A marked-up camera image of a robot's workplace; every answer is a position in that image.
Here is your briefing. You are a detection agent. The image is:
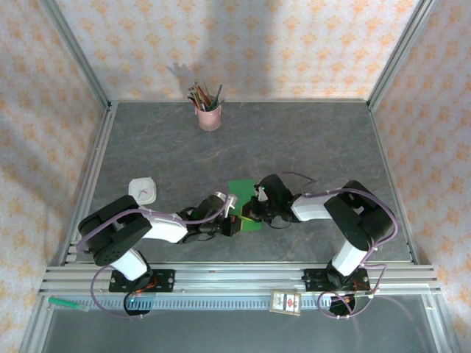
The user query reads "white square dish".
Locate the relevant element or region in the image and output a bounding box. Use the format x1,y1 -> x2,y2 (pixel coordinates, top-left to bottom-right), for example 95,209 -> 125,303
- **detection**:
127,176 -> 158,205

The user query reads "playing card box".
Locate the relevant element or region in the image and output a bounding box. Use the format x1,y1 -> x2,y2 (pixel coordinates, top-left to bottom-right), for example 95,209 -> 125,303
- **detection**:
269,289 -> 302,316

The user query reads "pink pen cup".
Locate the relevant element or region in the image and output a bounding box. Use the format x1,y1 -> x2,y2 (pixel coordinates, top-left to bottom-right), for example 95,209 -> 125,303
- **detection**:
194,99 -> 223,132

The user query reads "yellow pencil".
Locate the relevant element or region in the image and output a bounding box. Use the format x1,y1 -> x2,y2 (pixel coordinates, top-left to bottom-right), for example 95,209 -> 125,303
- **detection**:
192,83 -> 207,107

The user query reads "green marker pen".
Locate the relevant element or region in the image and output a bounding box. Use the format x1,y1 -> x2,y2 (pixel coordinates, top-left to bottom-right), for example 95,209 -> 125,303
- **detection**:
47,296 -> 91,313

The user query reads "wide aluminium base rail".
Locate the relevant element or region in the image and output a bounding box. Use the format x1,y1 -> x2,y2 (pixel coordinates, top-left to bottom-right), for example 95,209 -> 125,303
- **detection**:
38,261 -> 442,297

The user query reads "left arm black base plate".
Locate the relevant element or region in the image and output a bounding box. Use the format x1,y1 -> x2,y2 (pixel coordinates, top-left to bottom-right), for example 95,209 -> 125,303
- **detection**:
108,269 -> 176,294

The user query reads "grey slotted cable duct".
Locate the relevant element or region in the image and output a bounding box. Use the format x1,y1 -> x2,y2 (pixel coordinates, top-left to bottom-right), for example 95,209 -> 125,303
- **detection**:
47,296 -> 334,313

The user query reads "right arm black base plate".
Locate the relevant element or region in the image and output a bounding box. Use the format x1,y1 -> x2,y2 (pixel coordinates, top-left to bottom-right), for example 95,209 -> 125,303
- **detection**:
302,267 -> 370,293

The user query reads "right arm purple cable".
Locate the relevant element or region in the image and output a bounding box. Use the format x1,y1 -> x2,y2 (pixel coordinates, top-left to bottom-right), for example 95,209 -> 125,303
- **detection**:
274,171 -> 400,320

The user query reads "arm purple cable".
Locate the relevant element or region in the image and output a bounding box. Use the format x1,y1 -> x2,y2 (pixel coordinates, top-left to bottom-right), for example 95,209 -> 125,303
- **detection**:
76,193 -> 233,320
274,171 -> 400,320

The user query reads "aluminium side rail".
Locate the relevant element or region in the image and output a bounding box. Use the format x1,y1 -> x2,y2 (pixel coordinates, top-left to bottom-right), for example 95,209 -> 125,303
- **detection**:
367,101 -> 420,265
46,101 -> 119,268

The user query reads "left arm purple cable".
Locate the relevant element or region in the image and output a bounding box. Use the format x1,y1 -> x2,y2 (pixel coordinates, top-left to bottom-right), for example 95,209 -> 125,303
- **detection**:
76,193 -> 233,320

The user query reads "aluminium corner post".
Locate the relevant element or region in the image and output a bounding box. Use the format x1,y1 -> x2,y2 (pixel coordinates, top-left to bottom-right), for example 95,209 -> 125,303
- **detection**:
366,0 -> 439,111
38,0 -> 113,111

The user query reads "aluminium frame leg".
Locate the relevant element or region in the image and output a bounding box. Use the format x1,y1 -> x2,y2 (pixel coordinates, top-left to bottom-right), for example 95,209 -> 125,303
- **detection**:
422,293 -> 456,353
18,296 -> 52,353

